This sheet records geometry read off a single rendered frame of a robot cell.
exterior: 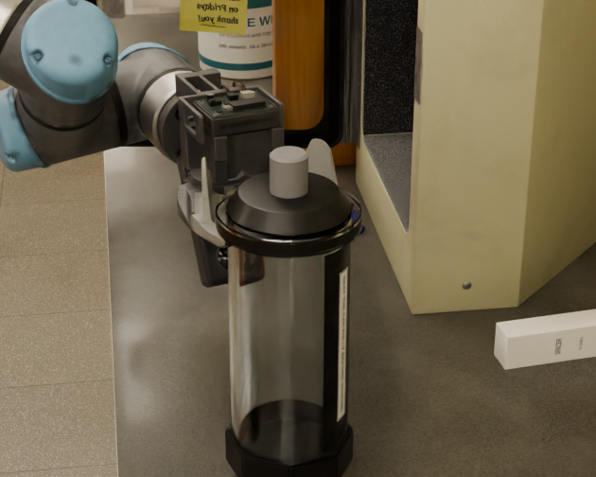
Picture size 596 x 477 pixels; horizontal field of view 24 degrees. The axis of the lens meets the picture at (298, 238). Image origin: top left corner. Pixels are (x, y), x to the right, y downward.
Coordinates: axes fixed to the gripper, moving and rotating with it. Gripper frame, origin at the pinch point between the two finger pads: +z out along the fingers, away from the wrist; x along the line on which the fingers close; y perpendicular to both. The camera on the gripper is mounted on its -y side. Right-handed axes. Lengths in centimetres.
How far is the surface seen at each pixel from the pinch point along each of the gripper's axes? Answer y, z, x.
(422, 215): -11.2, -21.5, 23.0
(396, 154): -14, -43, 31
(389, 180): -13.9, -37.0, 27.2
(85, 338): -108, -188, 26
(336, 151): -19, -58, 31
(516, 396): -23.2, -5.6, 24.5
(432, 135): -2.9, -20.9, 23.6
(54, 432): -110, -154, 10
